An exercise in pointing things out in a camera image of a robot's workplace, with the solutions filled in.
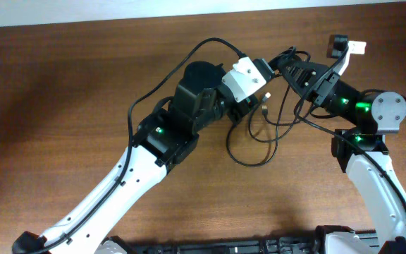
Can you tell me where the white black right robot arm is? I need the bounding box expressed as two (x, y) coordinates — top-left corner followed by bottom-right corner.
(276, 59), (406, 253)

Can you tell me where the black thin usb cable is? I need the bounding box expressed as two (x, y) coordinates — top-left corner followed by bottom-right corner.
(247, 84), (313, 144)

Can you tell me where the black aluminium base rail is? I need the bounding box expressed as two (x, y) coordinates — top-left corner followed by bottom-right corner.
(97, 225), (383, 254)

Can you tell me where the black right camera cable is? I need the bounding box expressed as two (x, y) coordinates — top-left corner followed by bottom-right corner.
(293, 45), (406, 248)

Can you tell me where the black left camera cable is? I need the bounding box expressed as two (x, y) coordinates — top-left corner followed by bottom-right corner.
(30, 37), (248, 254)

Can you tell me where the black thick cable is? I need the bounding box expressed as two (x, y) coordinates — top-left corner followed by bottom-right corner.
(226, 45), (313, 168)

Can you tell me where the black camera cable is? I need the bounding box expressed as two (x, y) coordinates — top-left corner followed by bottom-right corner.
(293, 45), (406, 248)
(30, 37), (248, 254)

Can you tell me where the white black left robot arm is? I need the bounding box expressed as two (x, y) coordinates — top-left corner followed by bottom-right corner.
(12, 56), (272, 253)

